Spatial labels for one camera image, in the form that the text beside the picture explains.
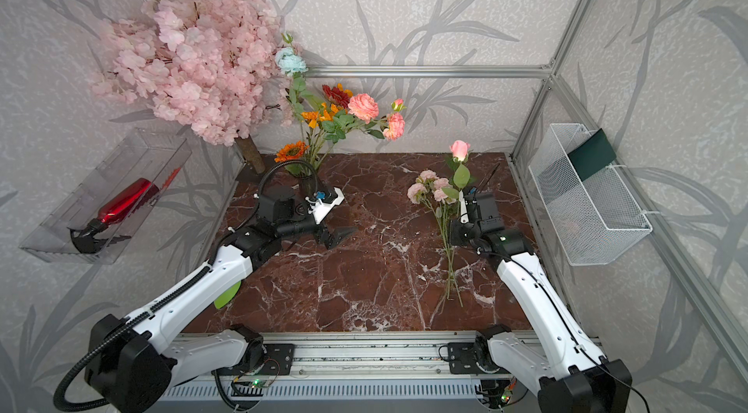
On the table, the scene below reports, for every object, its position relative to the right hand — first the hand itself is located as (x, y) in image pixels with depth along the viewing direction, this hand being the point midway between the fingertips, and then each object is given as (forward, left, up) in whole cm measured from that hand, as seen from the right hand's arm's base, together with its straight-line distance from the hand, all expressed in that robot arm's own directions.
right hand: (453, 224), depth 79 cm
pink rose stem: (+7, -1, +13) cm, 14 cm away
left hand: (0, +29, +6) cm, 29 cm away
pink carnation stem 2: (-7, 0, -18) cm, 19 cm away
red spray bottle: (-13, +79, +17) cm, 82 cm away
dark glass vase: (+17, +44, -4) cm, 48 cm away
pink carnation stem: (+20, +1, -12) cm, 24 cm away
